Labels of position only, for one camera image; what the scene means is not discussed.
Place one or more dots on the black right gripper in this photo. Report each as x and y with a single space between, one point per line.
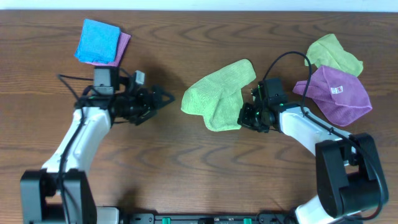
249 116

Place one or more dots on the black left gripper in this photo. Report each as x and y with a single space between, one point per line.
149 103

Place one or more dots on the light green cloth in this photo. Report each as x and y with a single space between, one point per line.
218 98

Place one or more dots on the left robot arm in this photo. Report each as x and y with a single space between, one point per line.
59 192

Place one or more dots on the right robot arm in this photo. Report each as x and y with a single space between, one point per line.
351 186

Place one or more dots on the folded pink cloth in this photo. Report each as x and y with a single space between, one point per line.
122 45

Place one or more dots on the folded blue cloth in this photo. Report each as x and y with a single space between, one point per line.
98 42

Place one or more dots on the crumpled purple cloth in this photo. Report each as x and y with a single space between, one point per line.
339 95

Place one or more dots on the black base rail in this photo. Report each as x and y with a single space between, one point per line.
262 218

